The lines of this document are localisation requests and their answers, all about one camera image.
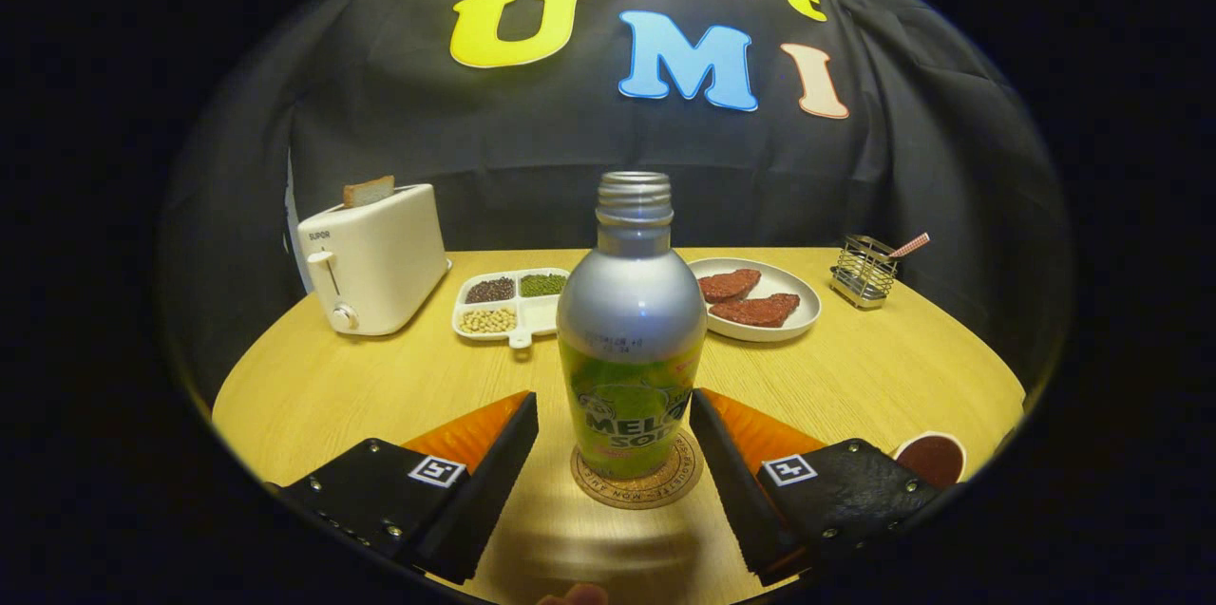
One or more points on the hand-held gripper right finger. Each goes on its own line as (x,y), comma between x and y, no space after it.
(736,491)

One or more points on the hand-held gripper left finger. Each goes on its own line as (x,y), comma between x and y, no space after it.
(489,491)

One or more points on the round cork coaster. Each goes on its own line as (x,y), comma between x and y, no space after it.
(655,489)

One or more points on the silver green juice bottle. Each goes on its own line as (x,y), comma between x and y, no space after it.
(632,320)

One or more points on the pile of yellow soybeans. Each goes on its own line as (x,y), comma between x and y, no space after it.
(487,320)

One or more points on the brown meat slice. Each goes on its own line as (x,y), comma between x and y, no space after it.
(730,285)
(755,311)

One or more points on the wooden table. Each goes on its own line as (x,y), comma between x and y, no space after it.
(332,396)

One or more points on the white divided dish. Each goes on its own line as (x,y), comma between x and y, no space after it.
(537,312)

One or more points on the pile of dark beans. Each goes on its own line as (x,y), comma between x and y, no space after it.
(489,291)

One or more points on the white oval plate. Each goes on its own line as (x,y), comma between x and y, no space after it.
(803,301)

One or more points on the pile of green beans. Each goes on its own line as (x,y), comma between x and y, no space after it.
(542,285)

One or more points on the white toaster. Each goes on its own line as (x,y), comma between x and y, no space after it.
(389,263)

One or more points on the striped straw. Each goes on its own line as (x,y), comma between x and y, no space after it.
(910,245)

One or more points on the toast slice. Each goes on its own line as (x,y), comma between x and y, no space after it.
(369,191)

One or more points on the black backdrop cloth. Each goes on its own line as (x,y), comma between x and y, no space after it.
(532,149)

